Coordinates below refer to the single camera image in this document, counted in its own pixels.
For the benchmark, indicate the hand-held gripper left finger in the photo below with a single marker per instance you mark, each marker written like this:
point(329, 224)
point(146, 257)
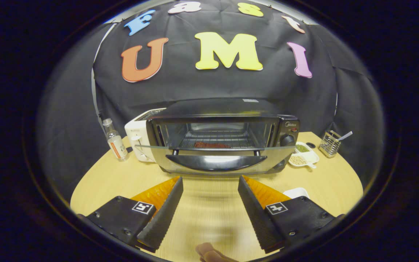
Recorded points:
point(162, 220)

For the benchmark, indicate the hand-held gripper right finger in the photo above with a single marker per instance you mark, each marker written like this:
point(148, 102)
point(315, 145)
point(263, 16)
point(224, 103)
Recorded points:
point(260, 220)

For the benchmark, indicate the reddish brown meat piece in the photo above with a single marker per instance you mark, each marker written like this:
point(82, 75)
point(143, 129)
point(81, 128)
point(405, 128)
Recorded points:
point(211, 145)

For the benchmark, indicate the black toaster oven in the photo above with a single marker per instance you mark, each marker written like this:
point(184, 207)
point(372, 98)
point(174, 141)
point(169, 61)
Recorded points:
point(216, 107)

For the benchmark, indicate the white slot toaster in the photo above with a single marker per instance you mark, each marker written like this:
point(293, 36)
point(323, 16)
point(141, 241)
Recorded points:
point(135, 134)

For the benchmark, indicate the small white rectangular dish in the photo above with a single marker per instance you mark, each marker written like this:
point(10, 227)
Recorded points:
point(296, 192)

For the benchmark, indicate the white sectioned spice dish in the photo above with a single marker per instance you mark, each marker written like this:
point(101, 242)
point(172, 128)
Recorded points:
point(304, 157)

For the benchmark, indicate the clear glass bottle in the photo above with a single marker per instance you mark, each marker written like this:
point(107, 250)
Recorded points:
point(118, 147)

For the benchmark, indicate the small black round object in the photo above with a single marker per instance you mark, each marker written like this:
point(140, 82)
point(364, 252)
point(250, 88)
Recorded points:
point(311, 145)

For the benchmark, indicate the metal spoon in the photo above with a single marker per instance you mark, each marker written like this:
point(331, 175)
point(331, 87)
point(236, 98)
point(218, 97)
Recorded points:
point(346, 135)

